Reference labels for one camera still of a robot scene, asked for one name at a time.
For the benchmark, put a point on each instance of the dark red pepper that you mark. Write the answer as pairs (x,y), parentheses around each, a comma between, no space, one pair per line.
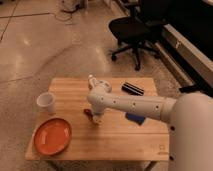
(88,113)

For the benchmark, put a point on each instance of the orange plate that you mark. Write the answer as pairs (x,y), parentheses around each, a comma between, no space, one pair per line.
(52,136)

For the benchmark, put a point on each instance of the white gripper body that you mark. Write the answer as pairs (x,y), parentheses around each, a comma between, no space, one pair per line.
(96,119)

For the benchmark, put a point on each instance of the white cup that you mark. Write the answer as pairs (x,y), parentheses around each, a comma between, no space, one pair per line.
(46,101)

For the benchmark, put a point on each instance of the wooden table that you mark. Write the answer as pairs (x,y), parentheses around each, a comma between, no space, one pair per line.
(114,139)

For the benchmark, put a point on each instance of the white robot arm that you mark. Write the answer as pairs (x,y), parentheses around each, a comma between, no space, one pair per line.
(189,118)

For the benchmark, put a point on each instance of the black rectangular box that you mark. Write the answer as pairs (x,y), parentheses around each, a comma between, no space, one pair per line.
(131,89)

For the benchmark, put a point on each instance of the black office chair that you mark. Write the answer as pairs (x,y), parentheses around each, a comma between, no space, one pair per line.
(145,23)

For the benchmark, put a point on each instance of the blue sponge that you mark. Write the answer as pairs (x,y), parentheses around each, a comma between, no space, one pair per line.
(137,119)

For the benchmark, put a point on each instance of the clear plastic bottle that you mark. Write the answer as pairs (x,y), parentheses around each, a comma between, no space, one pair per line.
(93,82)

